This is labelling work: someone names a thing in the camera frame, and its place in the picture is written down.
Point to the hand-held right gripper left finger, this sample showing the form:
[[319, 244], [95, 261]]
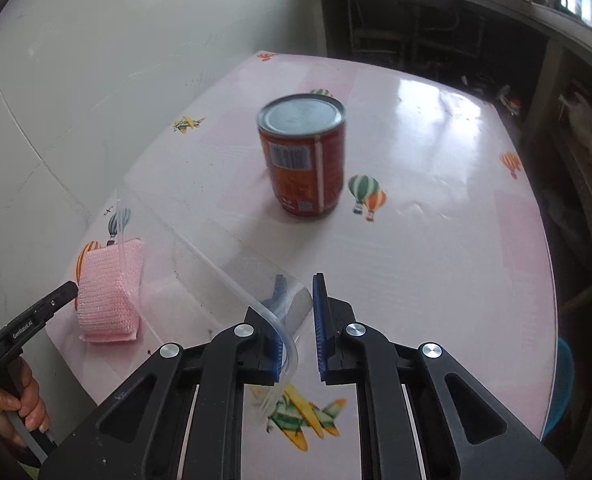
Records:
[[274, 360]]

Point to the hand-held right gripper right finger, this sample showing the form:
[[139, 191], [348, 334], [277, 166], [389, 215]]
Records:
[[320, 330]]

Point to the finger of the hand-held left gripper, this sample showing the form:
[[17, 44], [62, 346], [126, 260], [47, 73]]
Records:
[[41, 310]]

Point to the pink sponge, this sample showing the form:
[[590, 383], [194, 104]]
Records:
[[106, 295]]

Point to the clear plastic container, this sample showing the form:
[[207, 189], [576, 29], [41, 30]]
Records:
[[216, 260]]

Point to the person's left hand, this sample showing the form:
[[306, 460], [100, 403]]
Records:
[[31, 400]]

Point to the red tin can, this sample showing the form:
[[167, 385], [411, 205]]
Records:
[[301, 180]]

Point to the blue stool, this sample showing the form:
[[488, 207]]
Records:
[[563, 385]]

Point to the drain pipes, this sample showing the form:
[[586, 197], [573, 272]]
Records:
[[415, 30]]

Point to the white plastic bag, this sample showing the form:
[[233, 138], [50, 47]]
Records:
[[580, 120]]

